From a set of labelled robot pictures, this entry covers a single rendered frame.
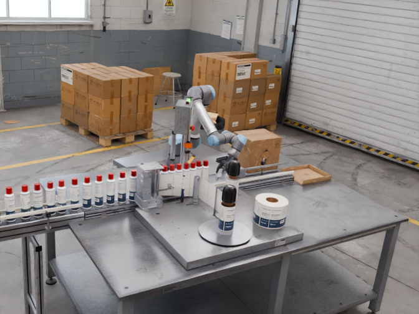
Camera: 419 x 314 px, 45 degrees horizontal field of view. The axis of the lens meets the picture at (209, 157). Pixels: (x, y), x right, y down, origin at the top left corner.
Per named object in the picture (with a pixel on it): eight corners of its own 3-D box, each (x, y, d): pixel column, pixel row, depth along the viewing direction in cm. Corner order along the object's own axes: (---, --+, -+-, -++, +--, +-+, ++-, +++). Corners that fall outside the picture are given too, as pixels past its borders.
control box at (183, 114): (173, 133, 326) (175, 105, 319) (176, 126, 342) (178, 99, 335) (189, 135, 326) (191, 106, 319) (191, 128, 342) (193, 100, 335)
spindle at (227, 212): (222, 236, 284) (227, 190, 275) (214, 229, 291) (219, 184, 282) (235, 233, 289) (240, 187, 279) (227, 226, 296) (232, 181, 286)
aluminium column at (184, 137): (181, 190, 355) (187, 97, 332) (178, 187, 358) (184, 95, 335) (186, 189, 357) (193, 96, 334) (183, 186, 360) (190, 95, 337)
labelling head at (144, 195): (142, 210, 309) (143, 171, 300) (133, 201, 319) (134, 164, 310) (162, 206, 316) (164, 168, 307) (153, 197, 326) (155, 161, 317)
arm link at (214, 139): (185, 83, 353) (217, 141, 338) (197, 82, 360) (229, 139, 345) (178, 93, 361) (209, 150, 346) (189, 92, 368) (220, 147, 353)
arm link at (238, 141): (241, 135, 355) (250, 139, 349) (234, 148, 355) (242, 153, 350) (235, 131, 349) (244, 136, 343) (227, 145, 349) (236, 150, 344)
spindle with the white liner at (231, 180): (227, 207, 323) (232, 164, 313) (220, 202, 330) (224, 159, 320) (239, 205, 328) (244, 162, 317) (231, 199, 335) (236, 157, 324)
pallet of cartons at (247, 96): (225, 143, 724) (233, 63, 684) (186, 128, 779) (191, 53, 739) (277, 131, 805) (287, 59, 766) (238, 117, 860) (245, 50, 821)
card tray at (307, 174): (302, 185, 382) (302, 180, 381) (280, 172, 402) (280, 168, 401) (330, 179, 398) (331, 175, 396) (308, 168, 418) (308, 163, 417)
